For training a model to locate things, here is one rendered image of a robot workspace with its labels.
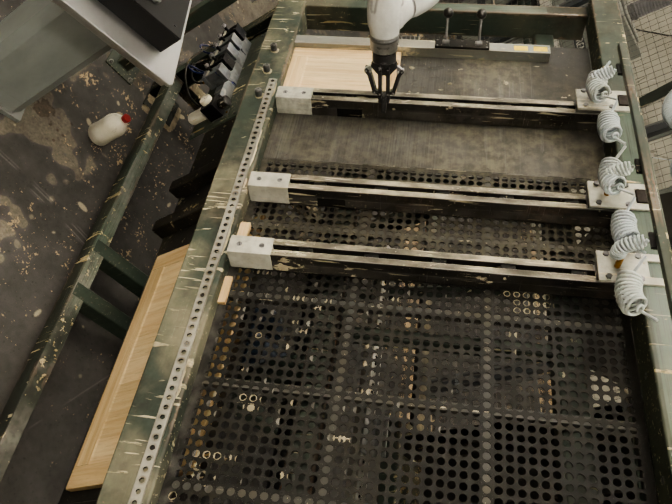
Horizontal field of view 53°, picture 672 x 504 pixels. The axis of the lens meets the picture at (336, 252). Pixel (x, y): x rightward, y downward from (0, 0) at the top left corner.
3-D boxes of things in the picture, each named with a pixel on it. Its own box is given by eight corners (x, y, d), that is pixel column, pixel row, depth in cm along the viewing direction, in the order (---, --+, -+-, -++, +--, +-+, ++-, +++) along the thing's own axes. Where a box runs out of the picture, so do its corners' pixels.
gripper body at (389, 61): (369, 55, 207) (369, 80, 214) (397, 56, 206) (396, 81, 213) (372, 41, 212) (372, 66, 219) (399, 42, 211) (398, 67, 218)
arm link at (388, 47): (398, 41, 201) (397, 58, 206) (400, 24, 207) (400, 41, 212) (367, 40, 202) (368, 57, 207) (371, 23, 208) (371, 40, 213)
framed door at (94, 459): (161, 259, 259) (157, 256, 258) (269, 216, 230) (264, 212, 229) (71, 492, 203) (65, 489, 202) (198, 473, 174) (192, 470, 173)
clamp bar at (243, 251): (237, 245, 199) (222, 188, 181) (658, 280, 184) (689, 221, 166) (228, 271, 193) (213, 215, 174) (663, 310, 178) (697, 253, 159)
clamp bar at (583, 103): (281, 98, 242) (273, 40, 223) (626, 117, 227) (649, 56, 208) (276, 116, 235) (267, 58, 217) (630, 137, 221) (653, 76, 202)
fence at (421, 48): (297, 43, 263) (296, 34, 260) (547, 54, 251) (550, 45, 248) (295, 51, 260) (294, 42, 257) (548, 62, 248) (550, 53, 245)
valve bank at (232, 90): (199, 31, 265) (243, 3, 253) (223, 58, 274) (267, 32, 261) (160, 113, 234) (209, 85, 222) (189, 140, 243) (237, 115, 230)
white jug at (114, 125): (92, 119, 283) (122, 101, 272) (110, 135, 289) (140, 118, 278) (83, 135, 277) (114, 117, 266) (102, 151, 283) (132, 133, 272)
